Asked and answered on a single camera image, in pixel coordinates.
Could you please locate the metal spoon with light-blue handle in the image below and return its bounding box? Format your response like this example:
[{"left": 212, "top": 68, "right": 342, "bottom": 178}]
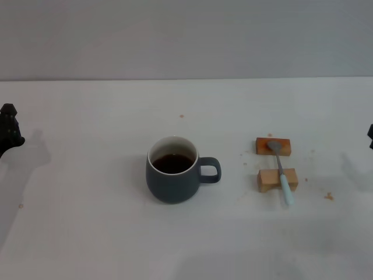
[{"left": 266, "top": 141, "right": 294, "bottom": 207}]

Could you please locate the dark grey ceramic coffee mug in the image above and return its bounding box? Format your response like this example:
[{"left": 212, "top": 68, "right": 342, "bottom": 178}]
[{"left": 145, "top": 135, "right": 223, "bottom": 204}]

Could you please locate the orange-stained wooden block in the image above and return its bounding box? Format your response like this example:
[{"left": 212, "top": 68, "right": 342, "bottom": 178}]
[{"left": 255, "top": 136, "right": 292, "bottom": 158}]

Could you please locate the pale notched wooden block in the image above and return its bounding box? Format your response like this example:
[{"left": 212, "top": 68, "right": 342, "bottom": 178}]
[{"left": 256, "top": 167, "right": 300, "bottom": 193}]

